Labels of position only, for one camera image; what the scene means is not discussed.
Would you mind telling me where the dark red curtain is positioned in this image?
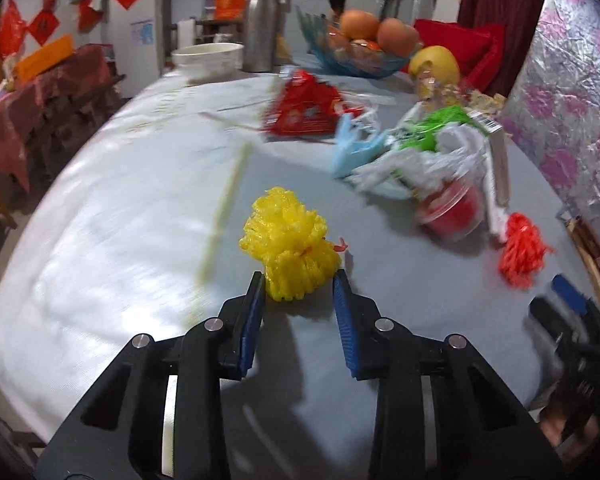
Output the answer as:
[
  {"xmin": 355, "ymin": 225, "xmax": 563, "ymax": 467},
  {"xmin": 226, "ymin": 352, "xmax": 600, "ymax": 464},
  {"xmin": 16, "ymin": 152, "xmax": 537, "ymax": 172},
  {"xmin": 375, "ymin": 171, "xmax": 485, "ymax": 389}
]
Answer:
[{"xmin": 452, "ymin": 0, "xmax": 553, "ymax": 96}]

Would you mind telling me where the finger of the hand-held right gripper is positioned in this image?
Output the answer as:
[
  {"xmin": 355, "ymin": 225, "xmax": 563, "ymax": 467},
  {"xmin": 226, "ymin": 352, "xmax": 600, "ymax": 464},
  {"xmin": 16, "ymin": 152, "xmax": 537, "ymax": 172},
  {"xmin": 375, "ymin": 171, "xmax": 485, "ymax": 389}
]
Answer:
[
  {"xmin": 551, "ymin": 274, "xmax": 600, "ymax": 321},
  {"xmin": 528, "ymin": 296, "xmax": 576, "ymax": 351}
]

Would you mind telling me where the white hanging towel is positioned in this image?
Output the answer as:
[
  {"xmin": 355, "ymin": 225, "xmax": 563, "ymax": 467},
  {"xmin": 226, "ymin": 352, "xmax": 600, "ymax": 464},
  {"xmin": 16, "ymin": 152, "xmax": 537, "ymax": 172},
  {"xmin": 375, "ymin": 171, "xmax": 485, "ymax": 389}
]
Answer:
[{"xmin": 177, "ymin": 19, "xmax": 196, "ymax": 51}]

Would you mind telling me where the white plastic bag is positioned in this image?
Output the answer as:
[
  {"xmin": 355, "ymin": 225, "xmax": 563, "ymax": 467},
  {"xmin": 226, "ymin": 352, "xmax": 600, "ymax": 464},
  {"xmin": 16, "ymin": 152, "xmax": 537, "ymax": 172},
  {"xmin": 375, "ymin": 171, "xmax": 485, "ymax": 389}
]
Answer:
[{"xmin": 347, "ymin": 125, "xmax": 486, "ymax": 201}]

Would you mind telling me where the red gift box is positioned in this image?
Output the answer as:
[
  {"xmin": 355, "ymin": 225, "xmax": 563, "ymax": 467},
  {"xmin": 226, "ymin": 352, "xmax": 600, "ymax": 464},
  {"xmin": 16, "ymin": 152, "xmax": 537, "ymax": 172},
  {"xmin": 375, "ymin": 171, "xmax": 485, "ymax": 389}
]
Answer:
[{"xmin": 215, "ymin": 0, "xmax": 253, "ymax": 21}]

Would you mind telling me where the red cushion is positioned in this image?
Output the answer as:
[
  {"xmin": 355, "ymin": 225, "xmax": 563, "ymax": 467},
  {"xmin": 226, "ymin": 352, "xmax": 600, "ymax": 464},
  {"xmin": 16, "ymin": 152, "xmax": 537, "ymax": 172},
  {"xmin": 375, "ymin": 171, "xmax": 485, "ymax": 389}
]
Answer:
[{"xmin": 414, "ymin": 18, "xmax": 506, "ymax": 96}]

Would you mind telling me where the person's right hand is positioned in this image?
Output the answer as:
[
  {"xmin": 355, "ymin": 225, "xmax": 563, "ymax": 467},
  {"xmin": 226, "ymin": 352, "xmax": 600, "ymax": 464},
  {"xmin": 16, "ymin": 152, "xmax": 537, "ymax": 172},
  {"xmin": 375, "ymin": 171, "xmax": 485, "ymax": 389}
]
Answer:
[{"xmin": 542, "ymin": 397, "xmax": 600, "ymax": 456}]

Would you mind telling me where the large yellow fruit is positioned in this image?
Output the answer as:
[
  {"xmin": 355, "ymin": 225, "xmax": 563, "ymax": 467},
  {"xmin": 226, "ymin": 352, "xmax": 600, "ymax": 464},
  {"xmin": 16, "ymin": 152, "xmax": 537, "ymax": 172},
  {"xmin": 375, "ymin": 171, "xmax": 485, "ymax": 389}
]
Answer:
[{"xmin": 408, "ymin": 46, "xmax": 461, "ymax": 86}]

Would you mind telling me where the clear cup with red contents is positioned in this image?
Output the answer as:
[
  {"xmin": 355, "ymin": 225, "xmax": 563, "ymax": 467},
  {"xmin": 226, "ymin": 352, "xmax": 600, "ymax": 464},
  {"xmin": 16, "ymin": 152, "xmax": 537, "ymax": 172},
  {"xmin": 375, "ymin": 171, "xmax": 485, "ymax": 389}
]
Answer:
[{"xmin": 414, "ymin": 180, "xmax": 485, "ymax": 243}]

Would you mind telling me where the red cloth covered table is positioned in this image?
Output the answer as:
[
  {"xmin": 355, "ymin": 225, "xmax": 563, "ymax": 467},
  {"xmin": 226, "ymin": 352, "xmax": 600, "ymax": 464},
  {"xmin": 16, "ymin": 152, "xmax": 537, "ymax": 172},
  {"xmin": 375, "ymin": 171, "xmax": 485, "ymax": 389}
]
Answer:
[{"xmin": 0, "ymin": 44, "xmax": 113, "ymax": 193}]

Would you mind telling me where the red foam fruit net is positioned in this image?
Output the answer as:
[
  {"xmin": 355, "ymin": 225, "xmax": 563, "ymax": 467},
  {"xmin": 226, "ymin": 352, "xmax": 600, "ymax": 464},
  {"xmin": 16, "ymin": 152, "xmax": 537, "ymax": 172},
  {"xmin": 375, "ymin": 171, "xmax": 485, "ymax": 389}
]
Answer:
[{"xmin": 498, "ymin": 212, "xmax": 556, "ymax": 288}]

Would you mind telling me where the stainless steel bottle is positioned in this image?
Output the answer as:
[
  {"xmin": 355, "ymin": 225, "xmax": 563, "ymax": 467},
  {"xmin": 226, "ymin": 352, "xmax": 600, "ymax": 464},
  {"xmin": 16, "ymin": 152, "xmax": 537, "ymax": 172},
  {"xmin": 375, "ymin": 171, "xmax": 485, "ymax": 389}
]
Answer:
[{"xmin": 241, "ymin": 0, "xmax": 288, "ymax": 73}]

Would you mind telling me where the red plastic bag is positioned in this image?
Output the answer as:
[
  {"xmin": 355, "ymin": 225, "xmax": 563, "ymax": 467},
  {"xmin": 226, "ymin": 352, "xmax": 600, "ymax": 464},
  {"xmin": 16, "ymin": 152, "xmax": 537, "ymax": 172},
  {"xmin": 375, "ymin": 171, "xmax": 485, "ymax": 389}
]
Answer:
[{"xmin": 0, "ymin": 0, "xmax": 28, "ymax": 58}]

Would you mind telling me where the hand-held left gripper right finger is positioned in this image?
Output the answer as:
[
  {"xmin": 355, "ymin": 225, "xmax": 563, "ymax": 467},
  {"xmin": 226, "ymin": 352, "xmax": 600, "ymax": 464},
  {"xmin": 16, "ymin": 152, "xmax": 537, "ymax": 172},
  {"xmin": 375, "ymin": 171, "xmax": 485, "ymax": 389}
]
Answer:
[{"xmin": 332, "ymin": 269, "xmax": 566, "ymax": 480}]

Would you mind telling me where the red hanging paper bag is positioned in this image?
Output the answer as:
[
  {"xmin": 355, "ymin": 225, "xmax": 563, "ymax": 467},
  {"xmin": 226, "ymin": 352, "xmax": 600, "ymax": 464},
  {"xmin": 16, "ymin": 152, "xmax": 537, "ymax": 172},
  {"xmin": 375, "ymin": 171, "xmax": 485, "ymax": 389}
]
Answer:
[{"xmin": 77, "ymin": 0, "xmax": 105, "ymax": 31}]

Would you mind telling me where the silver floral cloth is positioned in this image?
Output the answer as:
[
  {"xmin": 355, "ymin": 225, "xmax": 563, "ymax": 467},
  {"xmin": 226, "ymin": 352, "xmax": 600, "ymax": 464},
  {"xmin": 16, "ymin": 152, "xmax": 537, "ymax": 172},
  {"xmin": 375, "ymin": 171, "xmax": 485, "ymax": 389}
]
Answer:
[{"xmin": 497, "ymin": 0, "xmax": 600, "ymax": 306}]

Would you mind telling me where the yellow foam fruit net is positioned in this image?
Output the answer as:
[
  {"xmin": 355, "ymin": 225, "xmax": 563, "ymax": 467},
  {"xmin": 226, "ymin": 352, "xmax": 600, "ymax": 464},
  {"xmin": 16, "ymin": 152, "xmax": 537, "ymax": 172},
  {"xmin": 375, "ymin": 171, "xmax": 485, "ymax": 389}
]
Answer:
[{"xmin": 238, "ymin": 186, "xmax": 342, "ymax": 303}]

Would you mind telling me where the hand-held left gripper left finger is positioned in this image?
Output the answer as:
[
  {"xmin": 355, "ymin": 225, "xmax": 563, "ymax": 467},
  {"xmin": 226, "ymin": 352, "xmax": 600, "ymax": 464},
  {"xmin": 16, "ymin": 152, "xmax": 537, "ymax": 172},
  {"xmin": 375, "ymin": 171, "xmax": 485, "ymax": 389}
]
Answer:
[{"xmin": 35, "ymin": 271, "xmax": 267, "ymax": 480}]

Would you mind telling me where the orange cardboard box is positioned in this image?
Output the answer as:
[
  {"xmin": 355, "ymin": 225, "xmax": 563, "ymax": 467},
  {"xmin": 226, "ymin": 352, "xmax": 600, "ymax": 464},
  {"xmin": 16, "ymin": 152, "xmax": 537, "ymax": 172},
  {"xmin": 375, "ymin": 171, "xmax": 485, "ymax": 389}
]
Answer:
[{"xmin": 15, "ymin": 34, "xmax": 75, "ymax": 83}]

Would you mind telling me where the blue glass fruit bowl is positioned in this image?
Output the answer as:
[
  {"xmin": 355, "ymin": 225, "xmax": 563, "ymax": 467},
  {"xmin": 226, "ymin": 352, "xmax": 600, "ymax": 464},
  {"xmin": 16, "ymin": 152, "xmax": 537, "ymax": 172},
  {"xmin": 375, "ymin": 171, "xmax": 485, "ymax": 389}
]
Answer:
[{"xmin": 296, "ymin": 7, "xmax": 421, "ymax": 79}]

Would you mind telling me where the wooden sticks bundle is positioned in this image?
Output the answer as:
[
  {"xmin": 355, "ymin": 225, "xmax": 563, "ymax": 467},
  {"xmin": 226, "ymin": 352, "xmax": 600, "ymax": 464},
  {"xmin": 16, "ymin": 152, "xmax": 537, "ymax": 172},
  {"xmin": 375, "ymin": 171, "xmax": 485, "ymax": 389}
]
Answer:
[{"xmin": 565, "ymin": 216, "xmax": 600, "ymax": 306}]

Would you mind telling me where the blue refrigerator sticker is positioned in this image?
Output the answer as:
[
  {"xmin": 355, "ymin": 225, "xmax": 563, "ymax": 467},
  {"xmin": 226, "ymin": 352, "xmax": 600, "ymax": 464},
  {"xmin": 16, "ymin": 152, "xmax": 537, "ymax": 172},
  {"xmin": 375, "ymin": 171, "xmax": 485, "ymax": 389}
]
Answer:
[{"xmin": 130, "ymin": 20, "xmax": 153, "ymax": 46}]

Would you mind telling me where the long white box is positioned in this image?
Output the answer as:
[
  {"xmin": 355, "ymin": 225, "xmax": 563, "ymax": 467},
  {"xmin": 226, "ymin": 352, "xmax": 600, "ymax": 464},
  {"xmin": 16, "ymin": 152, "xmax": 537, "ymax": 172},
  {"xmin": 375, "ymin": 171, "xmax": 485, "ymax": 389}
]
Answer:
[{"xmin": 467, "ymin": 110, "xmax": 511, "ymax": 241}]

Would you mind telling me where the white ceramic bowl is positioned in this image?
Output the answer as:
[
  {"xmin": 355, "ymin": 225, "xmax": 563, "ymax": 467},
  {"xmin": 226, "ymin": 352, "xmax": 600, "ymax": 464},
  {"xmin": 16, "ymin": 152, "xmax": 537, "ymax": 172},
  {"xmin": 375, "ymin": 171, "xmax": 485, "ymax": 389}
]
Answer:
[{"xmin": 171, "ymin": 42, "xmax": 245, "ymax": 81}]

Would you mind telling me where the pink candy wrapper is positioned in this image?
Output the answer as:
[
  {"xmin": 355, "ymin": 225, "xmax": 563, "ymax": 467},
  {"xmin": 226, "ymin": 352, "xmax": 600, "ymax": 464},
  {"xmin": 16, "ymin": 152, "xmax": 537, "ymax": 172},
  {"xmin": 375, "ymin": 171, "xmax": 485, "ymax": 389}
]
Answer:
[{"xmin": 415, "ymin": 71, "xmax": 463, "ymax": 106}]

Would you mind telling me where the red apple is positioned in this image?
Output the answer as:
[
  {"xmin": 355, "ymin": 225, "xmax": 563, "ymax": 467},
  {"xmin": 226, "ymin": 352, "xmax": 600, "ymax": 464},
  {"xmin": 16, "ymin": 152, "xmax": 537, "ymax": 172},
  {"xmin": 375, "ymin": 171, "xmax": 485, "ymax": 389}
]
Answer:
[
  {"xmin": 377, "ymin": 18, "xmax": 421, "ymax": 57},
  {"xmin": 340, "ymin": 9, "xmax": 381, "ymax": 41}
]

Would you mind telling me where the red snack packet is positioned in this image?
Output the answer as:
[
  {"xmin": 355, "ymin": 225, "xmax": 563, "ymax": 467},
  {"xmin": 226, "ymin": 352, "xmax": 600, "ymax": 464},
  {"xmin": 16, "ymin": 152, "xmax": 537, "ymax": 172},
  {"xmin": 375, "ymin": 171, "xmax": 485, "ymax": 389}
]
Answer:
[{"xmin": 261, "ymin": 70, "xmax": 366, "ymax": 141}]

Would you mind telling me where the green drink carton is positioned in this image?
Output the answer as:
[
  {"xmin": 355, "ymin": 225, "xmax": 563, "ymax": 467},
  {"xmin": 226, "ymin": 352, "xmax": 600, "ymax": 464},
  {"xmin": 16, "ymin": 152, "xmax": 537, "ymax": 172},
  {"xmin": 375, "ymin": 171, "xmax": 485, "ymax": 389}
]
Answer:
[{"xmin": 390, "ymin": 105, "xmax": 473, "ymax": 153}]

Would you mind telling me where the light blue plastic wrapper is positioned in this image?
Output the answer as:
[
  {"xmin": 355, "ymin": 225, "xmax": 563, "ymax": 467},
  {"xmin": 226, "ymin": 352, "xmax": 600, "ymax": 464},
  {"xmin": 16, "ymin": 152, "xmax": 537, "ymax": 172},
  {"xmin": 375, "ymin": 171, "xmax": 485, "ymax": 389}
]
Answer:
[{"xmin": 330, "ymin": 112, "xmax": 388, "ymax": 181}]

